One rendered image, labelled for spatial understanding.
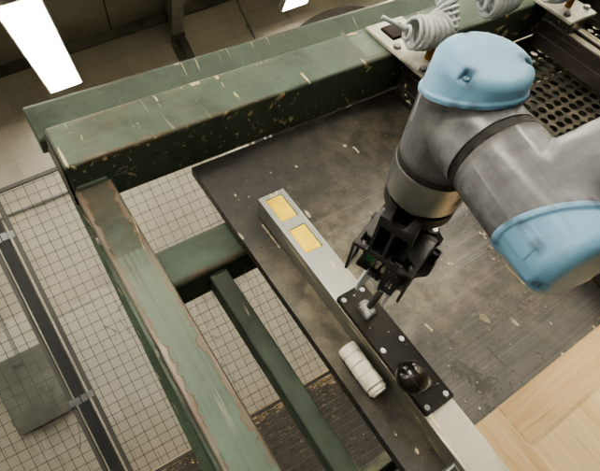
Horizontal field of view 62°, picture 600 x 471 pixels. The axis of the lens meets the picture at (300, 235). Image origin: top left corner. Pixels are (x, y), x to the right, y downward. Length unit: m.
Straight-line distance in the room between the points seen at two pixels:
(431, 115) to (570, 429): 0.54
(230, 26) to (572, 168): 5.78
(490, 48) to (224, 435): 0.50
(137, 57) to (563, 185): 5.62
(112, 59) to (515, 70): 5.58
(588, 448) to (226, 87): 0.79
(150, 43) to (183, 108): 5.03
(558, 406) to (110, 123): 0.80
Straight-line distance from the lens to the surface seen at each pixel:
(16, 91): 5.90
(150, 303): 0.72
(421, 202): 0.45
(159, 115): 0.89
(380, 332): 0.72
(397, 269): 0.51
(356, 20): 1.76
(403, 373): 0.59
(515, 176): 0.36
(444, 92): 0.39
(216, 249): 0.86
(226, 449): 0.65
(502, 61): 0.40
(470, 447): 0.72
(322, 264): 0.77
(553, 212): 0.35
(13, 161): 5.71
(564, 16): 1.39
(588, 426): 0.83
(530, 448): 0.78
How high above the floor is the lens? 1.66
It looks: 2 degrees down
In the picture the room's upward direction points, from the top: 25 degrees counter-clockwise
